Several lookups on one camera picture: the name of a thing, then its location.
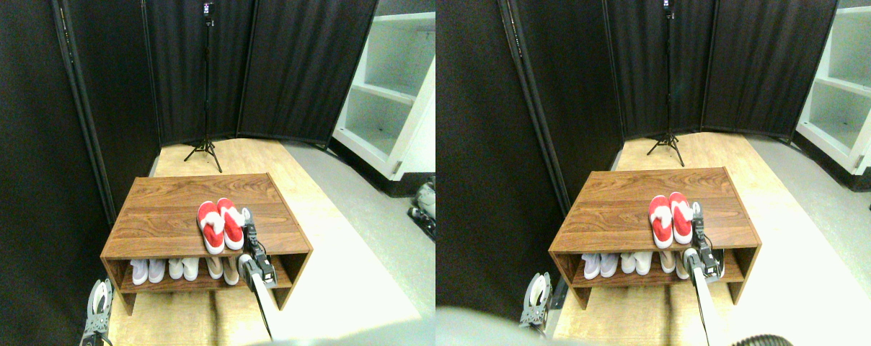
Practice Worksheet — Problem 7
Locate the white and black machine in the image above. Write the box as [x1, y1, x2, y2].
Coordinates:
[408, 180, 436, 239]

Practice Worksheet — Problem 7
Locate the red shoe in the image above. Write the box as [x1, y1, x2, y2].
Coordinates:
[648, 195, 675, 249]
[668, 191, 694, 245]
[197, 200, 226, 255]
[216, 198, 247, 251]

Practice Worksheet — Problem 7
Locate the black ribbed hose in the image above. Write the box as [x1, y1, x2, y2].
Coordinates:
[737, 333, 790, 346]

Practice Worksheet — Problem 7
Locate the brown shoe rack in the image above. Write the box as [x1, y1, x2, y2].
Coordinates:
[101, 173, 314, 312]
[549, 168, 762, 311]

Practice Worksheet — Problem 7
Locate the black tripod stand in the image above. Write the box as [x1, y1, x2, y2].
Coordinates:
[184, 0, 224, 174]
[647, 0, 686, 168]

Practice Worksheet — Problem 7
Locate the black curtain stand pole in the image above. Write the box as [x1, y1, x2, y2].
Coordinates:
[495, 0, 570, 215]
[50, 0, 115, 224]

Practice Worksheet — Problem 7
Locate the white shelf unit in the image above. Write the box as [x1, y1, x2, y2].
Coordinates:
[332, 12, 436, 181]
[796, 4, 871, 175]

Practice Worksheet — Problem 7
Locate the grey curtain stand foot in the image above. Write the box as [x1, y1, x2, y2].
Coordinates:
[546, 278, 570, 340]

